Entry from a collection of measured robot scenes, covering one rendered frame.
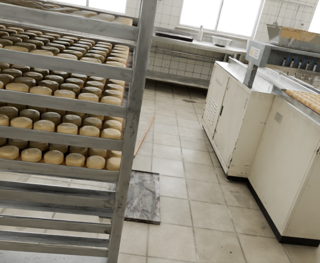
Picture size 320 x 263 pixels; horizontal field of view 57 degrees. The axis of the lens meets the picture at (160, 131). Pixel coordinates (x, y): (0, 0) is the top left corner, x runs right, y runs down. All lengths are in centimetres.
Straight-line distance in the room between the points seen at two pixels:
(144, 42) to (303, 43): 194
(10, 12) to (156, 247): 150
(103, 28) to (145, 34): 9
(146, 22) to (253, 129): 193
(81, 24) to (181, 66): 493
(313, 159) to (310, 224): 47
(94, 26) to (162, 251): 144
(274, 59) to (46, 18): 197
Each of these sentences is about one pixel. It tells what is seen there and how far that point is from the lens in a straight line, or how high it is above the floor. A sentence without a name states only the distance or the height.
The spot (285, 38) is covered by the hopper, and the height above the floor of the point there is 124.
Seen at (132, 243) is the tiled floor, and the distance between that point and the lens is 185.
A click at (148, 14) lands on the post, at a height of 128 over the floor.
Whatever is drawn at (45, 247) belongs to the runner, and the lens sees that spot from 96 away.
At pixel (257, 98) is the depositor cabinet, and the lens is 237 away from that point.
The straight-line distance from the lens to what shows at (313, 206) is 209.
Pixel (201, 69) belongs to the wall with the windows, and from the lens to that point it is 560.
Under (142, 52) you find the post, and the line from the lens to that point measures 64.
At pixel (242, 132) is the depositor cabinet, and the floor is 50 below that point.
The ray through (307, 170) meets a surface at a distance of 194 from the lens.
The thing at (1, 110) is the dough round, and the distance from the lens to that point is 89.
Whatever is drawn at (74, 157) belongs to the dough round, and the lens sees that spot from 83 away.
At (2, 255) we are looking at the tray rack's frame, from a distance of 161.
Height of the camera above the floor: 129
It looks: 23 degrees down
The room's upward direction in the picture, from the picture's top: 11 degrees clockwise
